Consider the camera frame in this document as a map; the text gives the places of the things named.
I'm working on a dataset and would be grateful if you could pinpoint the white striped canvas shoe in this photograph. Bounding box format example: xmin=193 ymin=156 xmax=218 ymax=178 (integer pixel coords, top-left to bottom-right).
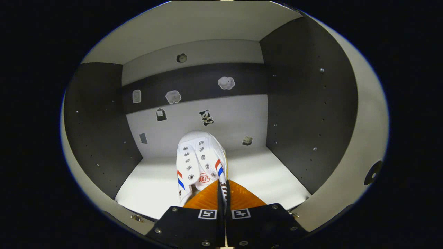
xmin=176 ymin=130 xmax=229 ymax=208

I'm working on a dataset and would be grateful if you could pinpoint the white shoe cabinet door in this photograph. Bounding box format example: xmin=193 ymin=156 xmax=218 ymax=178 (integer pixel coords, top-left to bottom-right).
xmin=60 ymin=93 xmax=156 ymax=236
xmin=292 ymin=16 xmax=390 ymax=233

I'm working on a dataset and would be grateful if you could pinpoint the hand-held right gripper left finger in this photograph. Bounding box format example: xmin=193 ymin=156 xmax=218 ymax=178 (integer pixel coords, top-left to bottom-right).
xmin=145 ymin=179 xmax=225 ymax=249

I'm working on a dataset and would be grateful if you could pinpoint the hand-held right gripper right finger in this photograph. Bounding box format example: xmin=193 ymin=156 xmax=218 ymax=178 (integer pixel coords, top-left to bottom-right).
xmin=225 ymin=179 xmax=310 ymax=249

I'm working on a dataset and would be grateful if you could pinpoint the white shoe cabinet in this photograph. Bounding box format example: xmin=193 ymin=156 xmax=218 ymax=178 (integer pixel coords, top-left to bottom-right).
xmin=64 ymin=0 xmax=359 ymax=220

